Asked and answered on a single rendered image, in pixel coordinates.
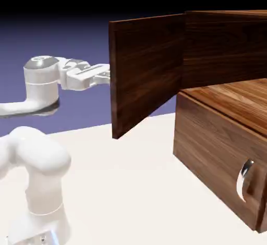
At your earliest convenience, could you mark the curved silver handle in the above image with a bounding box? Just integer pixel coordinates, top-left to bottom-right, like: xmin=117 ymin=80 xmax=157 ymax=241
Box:
xmin=236 ymin=158 xmax=255 ymax=203

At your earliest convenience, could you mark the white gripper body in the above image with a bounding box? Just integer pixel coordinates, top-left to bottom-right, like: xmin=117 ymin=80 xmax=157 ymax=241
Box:
xmin=66 ymin=63 xmax=111 ymax=92

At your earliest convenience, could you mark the wooden cabinet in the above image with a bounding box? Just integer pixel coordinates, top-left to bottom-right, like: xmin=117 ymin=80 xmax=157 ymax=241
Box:
xmin=172 ymin=9 xmax=267 ymax=235

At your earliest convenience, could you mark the light wooden drawer front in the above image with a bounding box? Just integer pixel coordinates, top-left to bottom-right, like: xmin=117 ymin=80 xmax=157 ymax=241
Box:
xmin=172 ymin=91 xmax=267 ymax=235

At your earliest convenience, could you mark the dark wooden cabinet door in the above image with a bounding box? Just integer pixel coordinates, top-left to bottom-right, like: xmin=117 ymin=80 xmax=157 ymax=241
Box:
xmin=108 ymin=13 xmax=187 ymax=140

